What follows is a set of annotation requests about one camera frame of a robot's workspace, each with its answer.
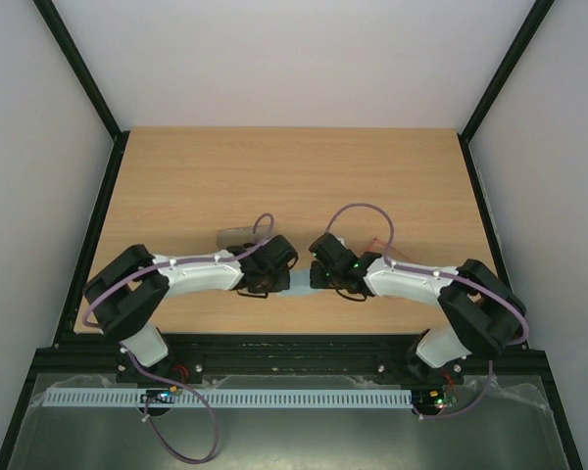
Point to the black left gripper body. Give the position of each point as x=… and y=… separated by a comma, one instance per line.
x=272, y=282

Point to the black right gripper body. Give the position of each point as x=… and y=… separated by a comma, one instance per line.
x=318, y=275

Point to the light blue cleaning cloth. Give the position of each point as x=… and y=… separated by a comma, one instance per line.
x=300, y=284

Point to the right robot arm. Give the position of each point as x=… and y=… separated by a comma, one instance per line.
x=484, y=315

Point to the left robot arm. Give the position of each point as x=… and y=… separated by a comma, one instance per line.
x=123, y=296

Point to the white slotted cable duct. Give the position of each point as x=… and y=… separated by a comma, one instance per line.
x=229, y=399

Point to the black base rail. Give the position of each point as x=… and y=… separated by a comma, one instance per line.
x=381, y=359

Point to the metal base plate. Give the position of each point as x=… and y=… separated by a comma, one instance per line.
x=502, y=423

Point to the right black frame post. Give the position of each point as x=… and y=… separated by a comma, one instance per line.
x=531, y=24

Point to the black enclosure frame post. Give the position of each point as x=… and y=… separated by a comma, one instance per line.
x=62, y=36

